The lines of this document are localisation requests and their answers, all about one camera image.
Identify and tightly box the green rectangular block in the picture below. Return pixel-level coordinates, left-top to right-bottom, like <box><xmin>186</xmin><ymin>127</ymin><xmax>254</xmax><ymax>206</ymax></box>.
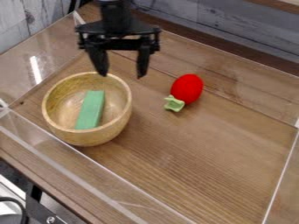
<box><xmin>74</xmin><ymin>90</ymin><xmax>105</xmax><ymax>130</ymax></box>

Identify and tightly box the red toy strawberry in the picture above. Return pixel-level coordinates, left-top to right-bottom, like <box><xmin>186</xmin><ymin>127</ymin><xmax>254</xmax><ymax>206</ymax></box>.
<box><xmin>164</xmin><ymin>73</ymin><xmax>204</xmax><ymax>112</ymax></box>

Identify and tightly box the clear acrylic tray wall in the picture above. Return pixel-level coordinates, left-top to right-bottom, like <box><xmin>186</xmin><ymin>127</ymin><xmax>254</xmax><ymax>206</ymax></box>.
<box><xmin>0</xmin><ymin>99</ymin><xmax>194</xmax><ymax>224</ymax></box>

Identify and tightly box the clear acrylic corner bracket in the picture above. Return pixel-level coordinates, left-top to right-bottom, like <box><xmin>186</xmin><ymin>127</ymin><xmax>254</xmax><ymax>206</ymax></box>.
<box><xmin>72</xmin><ymin>11</ymin><xmax>85</xmax><ymax>25</ymax></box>

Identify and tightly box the black metal stand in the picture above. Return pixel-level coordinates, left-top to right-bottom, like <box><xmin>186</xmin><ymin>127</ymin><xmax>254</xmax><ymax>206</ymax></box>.
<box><xmin>0</xmin><ymin>182</ymin><xmax>68</xmax><ymax>224</ymax></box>

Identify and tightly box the brown wooden bowl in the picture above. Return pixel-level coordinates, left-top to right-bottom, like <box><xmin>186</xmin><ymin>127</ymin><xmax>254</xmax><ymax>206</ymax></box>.
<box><xmin>41</xmin><ymin>72</ymin><xmax>132</xmax><ymax>146</ymax></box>

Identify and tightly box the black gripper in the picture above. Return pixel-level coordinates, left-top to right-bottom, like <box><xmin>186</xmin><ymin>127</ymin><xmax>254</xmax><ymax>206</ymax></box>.
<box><xmin>74</xmin><ymin>0</ymin><xmax>161</xmax><ymax>78</ymax></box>

